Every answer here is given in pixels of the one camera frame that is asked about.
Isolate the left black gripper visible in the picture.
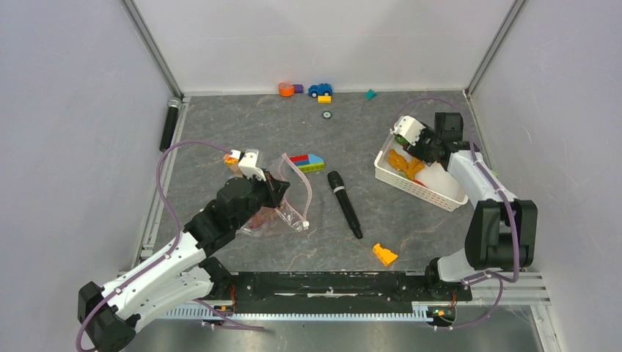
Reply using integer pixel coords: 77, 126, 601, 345
233, 167, 290, 230

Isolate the orange red mango toy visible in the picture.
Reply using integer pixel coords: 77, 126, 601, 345
247, 208, 279, 232

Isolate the orange yellow fruit toy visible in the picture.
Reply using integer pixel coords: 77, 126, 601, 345
387, 149, 425, 182

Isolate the clear polka dot zip bag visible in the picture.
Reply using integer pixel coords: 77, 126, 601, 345
241, 153, 312, 238

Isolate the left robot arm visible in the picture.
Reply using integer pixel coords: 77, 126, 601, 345
76, 172, 290, 351

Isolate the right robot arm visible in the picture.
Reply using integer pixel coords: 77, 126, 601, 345
400, 113, 538, 299

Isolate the tan wooden cube left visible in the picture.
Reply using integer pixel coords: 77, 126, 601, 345
230, 164, 243, 176

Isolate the citrus slice toy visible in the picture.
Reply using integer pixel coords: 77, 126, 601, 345
223, 154, 239, 166

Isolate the white perforated basket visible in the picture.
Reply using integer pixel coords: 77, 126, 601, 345
374, 134, 469, 212

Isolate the multicolour brick stack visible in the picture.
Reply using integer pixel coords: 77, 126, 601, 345
290, 153, 325, 172

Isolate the teal block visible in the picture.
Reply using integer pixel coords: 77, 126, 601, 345
365, 89, 377, 100

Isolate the black microphone on table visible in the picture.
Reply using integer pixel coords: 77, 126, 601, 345
327, 171, 363, 239

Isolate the yellow brick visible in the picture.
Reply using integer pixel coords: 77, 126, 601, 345
317, 95, 332, 104

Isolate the orange cheese wedge toy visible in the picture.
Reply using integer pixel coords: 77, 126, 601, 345
372, 243, 398, 267

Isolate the blue toy car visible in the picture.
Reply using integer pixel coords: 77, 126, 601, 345
307, 83, 333, 98

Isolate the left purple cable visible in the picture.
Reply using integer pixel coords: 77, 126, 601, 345
75, 141, 244, 352

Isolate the purple cable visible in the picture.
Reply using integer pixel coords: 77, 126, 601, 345
75, 141, 244, 352
391, 96, 522, 331

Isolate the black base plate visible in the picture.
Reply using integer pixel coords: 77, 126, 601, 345
199, 257, 472, 315

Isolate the black microphone at wall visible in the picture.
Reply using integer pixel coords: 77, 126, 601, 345
158, 98, 182, 153

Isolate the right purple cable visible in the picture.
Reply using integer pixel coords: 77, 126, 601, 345
391, 96, 522, 331

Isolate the white toothed cable rail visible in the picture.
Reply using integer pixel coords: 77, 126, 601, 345
159, 303, 433, 323

